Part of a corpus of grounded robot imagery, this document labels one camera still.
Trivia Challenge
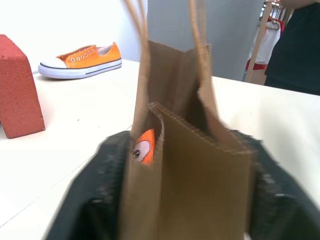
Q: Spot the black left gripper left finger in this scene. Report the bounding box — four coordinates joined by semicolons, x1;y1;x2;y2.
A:
46;130;134;240

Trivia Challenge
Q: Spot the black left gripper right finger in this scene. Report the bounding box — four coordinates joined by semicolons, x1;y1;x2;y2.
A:
234;129;320;240

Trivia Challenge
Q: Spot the orange carrot plush toy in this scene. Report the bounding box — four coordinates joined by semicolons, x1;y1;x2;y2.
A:
132;128;156;166

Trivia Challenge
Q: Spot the brown paper bag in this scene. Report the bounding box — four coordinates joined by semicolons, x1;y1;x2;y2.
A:
118;0;254;240

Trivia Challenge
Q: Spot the red brick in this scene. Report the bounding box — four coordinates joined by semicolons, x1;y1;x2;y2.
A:
0;34;46;139

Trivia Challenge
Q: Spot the orange canvas sneaker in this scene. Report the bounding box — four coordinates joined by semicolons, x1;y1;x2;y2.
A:
37;41;123;80

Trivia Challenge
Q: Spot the person in black shirt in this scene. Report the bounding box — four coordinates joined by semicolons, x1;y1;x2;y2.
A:
264;0;320;96

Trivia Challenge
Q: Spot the wooden clothes rack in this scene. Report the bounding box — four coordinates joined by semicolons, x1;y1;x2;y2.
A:
244;0;274;83

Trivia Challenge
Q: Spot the white and red garment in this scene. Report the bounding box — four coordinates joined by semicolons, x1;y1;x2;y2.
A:
246;14;286;76

